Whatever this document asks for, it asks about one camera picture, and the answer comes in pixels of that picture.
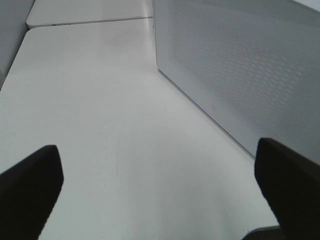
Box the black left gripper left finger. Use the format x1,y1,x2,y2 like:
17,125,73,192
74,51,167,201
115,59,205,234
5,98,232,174
0,145,64,240

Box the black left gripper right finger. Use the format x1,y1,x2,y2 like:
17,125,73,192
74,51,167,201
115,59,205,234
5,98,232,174
254,138,320,240

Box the white microwave door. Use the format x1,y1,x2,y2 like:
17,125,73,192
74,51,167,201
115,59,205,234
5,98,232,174
153,0,320,163

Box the white microwave oven body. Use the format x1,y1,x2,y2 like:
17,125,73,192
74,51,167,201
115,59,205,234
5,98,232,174
148,0,158,66

